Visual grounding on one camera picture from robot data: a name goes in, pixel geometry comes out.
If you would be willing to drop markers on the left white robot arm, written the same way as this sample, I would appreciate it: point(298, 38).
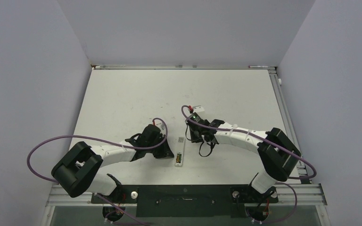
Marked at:
point(78, 171)

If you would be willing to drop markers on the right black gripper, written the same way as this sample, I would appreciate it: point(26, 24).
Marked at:
point(195, 138)

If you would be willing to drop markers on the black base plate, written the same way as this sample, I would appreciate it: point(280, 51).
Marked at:
point(190, 200)

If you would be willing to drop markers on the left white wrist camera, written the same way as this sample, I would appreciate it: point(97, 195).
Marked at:
point(160, 125)

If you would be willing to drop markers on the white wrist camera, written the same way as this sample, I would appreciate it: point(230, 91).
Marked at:
point(198, 109)
point(160, 125)

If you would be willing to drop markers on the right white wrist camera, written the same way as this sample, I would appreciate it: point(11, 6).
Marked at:
point(198, 109)

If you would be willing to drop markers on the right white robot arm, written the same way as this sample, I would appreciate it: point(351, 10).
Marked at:
point(277, 152)

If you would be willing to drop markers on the aluminium frame rail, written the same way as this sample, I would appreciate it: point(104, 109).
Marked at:
point(119, 102)

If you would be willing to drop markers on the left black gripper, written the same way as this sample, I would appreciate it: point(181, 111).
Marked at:
point(166, 151)

